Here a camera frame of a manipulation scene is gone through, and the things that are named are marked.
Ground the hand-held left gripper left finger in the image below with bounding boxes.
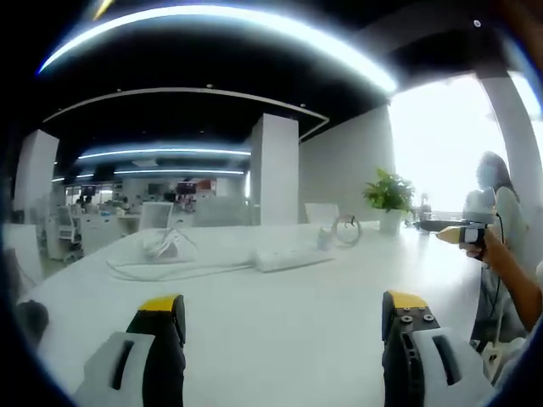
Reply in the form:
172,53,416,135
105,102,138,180
72,293,188,407

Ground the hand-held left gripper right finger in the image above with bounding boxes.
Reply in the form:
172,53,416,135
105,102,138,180
381,290,495,407

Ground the white power strip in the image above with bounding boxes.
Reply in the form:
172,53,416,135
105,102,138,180
254,247,337,274

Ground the white desk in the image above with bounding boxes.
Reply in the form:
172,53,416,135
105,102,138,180
16,220,490,407

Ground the curved white ceiling light strip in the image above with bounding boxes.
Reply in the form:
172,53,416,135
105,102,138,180
38,3,398,89

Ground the person's right hand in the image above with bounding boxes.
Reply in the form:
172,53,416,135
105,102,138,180
464,230,511,273

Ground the green plant in white pot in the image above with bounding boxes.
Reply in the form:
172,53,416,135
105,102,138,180
361,166,417,236

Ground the small beige box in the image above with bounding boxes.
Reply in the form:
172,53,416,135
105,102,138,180
469,338,511,378

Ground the plain white office chair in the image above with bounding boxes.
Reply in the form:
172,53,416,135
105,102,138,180
304,203,341,226

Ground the dark round object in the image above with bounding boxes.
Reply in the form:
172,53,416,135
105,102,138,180
15,299,50,341

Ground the white mesh office chair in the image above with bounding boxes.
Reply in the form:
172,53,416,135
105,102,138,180
56,204,82,252
139,201,176,231

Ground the grey mesh office chair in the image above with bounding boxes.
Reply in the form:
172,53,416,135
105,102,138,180
192,198,252,226

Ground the white power strip cable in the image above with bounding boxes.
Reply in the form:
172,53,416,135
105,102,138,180
104,226,260,282

